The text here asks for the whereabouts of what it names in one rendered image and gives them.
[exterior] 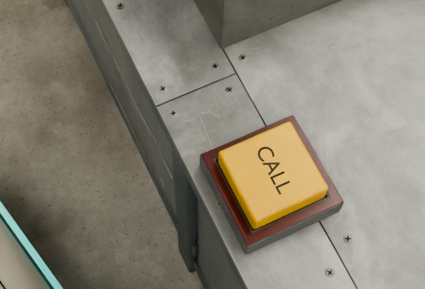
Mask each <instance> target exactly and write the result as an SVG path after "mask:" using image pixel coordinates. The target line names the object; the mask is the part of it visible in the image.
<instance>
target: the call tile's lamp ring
mask: <svg viewBox="0 0 425 289"><path fill-rule="evenodd" d="M288 121H289V122H291V123H292V125H293V127H294V129H295V130H296V132H297V133H298V135H299V137H300V139H301V141H302V142H303V144H304V146H305V148H306V149H307V151H308V153H309V154H310V156H311V158H312V160H313V161H314V163H315V165H316V167H317V168H318V170H319V172H320V174H321V175H322V177H323V179H324V180H325V182H326V184H327V186H328V190H327V192H328V194H329V196H330V198H328V199H326V200H324V201H322V202H320V203H318V204H315V205H313V206H311V207H308V208H307V209H304V210H303V211H300V212H298V213H296V214H293V215H291V216H289V217H287V218H285V219H282V220H281V221H279V222H276V223H274V224H272V225H269V226H267V227H265V228H263V229H261V230H259V231H257V232H255V233H251V231H250V229H249V227H248V225H247V223H246V221H245V219H244V217H243V216H242V213H241V212H240V210H239V208H238V206H237V203H236V202H235V200H234V198H233V196H232V194H231V192H230V190H229V188H228V186H227V185H226V183H225V181H224V179H223V177H222V175H221V173H220V171H219V169H218V167H217V166H216V163H215V162H214V158H216V157H218V154H219V151H222V150H223V149H226V148H228V147H231V146H233V145H235V144H237V143H239V142H242V141H244V140H247V139H248V138H251V137H254V136H256V135H258V134H260V133H262V132H265V131H267V130H270V129H272V128H274V127H276V126H279V125H281V124H284V123H286V122H288ZM201 156H202V158H203V160H204V162H205V164H206V166H207V168H208V170H209V172H210V174H211V176H212V178H213V180H214V182H215V184H216V186H217V188H218V190H219V192H220V194H221V195H222V197H223V199H224V201H225V203H226V205H227V207H228V209H229V211H230V213H231V215H232V217H233V219H234V220H235V222H236V224H237V226H238V229H239V230H240V232H241V234H242V236H243V239H244V240H245V242H246V244H247V246H249V245H252V244H253V243H256V242H258V241H260V240H262V239H265V238H267V237H269V236H271V235H274V234H275V233H277V232H279V231H282V230H284V229H286V228H288V227H291V226H293V225H295V224H297V223H299V222H301V221H303V220H305V219H308V218H310V217H312V216H314V215H317V214H319V213H320V212H323V211H325V210H327V209H329V208H331V207H334V206H336V205H338V204H340V203H342V202H343V201H342V198H341V197H340V195H339V193H338V192H337V190H336V188H335V186H334V185H333V183H332V182H331V180H330V178H329V176H328V174H327V173H326V171H325V170H324V168H323V166H322V164H321V162H320V161H319V159H318V158H317V156H316V154H315V152H314V150H313V149H312V147H311V145H310V143H309V142H308V140H307V139H306V137H305V135H304V133H303V131H302V130H301V128H300V127H299V124H298V123H297V121H296V119H295V118H294V116H293V115H291V116H289V117H287V118H285V119H282V120H280V121H277V122H276V123H273V124H271V125H268V126H265V127H264V128H261V129H259V130H257V131H254V132H252V133H250V134H248V135H245V136H243V137H240V138H238V139H236V140H234V141H231V142H229V143H227V144H225V145H222V146H220V147H217V148H215V149H213V150H211V151H208V152H206V153H203V154H201Z"/></svg>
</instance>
